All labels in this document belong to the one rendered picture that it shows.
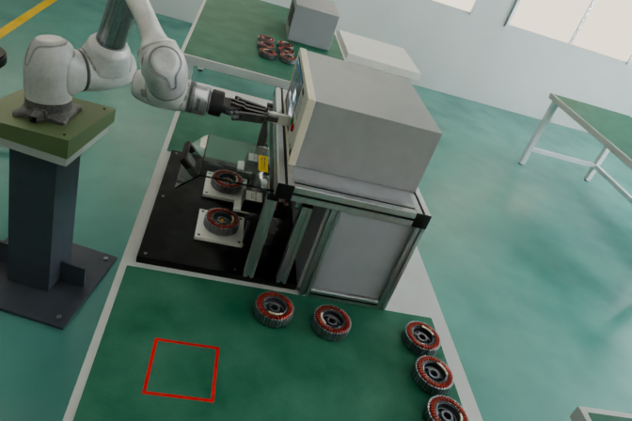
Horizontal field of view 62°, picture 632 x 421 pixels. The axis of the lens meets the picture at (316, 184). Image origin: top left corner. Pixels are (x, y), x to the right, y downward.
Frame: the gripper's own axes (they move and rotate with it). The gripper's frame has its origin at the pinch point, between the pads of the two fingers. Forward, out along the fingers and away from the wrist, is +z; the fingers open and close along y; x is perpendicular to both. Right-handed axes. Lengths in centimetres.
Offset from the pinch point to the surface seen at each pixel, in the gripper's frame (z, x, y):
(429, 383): 51, -40, 54
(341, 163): 19.0, -2.6, 14.1
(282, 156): 2.9, -6.6, 10.2
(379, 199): 30.4, -6.6, 22.3
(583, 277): 257, -118, -126
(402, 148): 34.1, 6.3, 14.1
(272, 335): 9, -43, 43
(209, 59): -27, -43, -156
